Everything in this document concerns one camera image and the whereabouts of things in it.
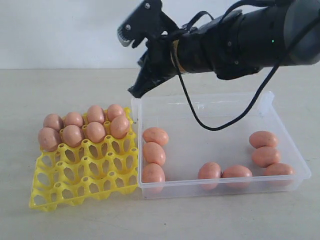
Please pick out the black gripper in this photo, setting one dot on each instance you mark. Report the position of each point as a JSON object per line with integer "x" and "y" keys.
{"x": 157, "y": 65}

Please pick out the brown egg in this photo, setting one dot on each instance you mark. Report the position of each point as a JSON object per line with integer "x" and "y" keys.
{"x": 53, "y": 121}
{"x": 74, "y": 118}
{"x": 263, "y": 138}
{"x": 210, "y": 170}
{"x": 119, "y": 127}
{"x": 95, "y": 132}
{"x": 154, "y": 153}
{"x": 95, "y": 114}
{"x": 237, "y": 171}
{"x": 265, "y": 156}
{"x": 156, "y": 135}
{"x": 153, "y": 173}
{"x": 49, "y": 139}
{"x": 279, "y": 169}
{"x": 114, "y": 111}
{"x": 72, "y": 135}

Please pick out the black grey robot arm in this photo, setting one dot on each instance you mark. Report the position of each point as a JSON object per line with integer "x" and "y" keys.
{"x": 231, "y": 46}

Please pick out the yellow plastic egg tray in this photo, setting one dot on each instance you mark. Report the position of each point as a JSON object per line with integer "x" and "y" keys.
{"x": 69, "y": 175}

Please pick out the clear plastic box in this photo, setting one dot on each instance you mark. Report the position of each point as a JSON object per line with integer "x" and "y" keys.
{"x": 190, "y": 146}

